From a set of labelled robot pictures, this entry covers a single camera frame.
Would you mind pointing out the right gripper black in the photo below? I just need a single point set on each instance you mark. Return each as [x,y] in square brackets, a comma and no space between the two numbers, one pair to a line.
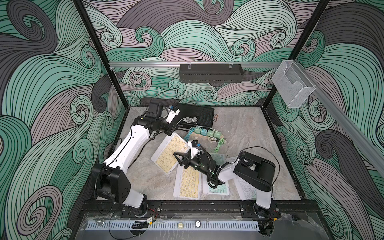
[187,161]

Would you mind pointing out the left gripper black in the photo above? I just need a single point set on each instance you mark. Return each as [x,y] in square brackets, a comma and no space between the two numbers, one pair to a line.
[170,129]

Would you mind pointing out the yellow keyboard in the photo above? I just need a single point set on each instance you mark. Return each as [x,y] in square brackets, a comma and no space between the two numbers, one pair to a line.
[187,183]
[164,155]

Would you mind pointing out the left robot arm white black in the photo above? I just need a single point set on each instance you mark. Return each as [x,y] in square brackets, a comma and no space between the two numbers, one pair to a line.
[111,182]

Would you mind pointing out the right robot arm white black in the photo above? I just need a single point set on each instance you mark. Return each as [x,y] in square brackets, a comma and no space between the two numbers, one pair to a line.
[254,170]

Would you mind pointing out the white keyboard far right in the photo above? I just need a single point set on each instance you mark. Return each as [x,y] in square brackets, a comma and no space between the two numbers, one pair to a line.
[245,190]

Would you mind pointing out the wooden power strip green plugs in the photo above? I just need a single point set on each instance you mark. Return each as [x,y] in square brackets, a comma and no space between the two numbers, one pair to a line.
[211,134]

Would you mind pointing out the black flat box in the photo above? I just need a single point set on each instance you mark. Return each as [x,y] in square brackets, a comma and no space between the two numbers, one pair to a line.
[204,115]

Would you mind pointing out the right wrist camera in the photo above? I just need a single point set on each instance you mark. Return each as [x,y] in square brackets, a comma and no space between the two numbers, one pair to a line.
[194,147]

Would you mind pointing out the black wall tray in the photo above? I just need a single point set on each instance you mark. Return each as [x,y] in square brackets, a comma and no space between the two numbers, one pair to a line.
[211,73]

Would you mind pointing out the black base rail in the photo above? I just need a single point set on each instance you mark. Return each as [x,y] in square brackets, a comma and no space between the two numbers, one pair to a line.
[166,208]

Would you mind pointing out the clear acrylic wall holder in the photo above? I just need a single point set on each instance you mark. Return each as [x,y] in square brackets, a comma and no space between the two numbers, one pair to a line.
[293,83]

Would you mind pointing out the white slotted cable duct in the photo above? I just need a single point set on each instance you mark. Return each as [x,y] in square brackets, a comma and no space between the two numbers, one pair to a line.
[193,225]

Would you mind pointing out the aluminium wall rail right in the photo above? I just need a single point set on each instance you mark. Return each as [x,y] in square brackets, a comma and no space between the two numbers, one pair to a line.
[331,96]

